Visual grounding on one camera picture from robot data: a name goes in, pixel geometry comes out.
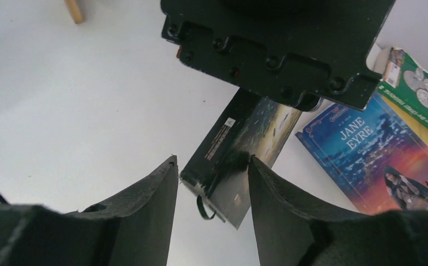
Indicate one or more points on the green Macmillan book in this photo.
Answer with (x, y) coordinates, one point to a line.
(404, 82)

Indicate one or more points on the blue Jane Eyre book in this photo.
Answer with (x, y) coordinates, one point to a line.
(373, 156)

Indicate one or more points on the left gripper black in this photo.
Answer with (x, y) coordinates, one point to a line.
(296, 53)

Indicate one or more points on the Alice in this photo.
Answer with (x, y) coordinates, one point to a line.
(217, 172)

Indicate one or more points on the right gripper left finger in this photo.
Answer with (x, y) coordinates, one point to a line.
(132, 227)

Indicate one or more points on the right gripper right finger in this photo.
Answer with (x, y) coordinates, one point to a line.
(293, 227)

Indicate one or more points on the wooden book rack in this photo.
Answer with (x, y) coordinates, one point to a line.
(74, 11)

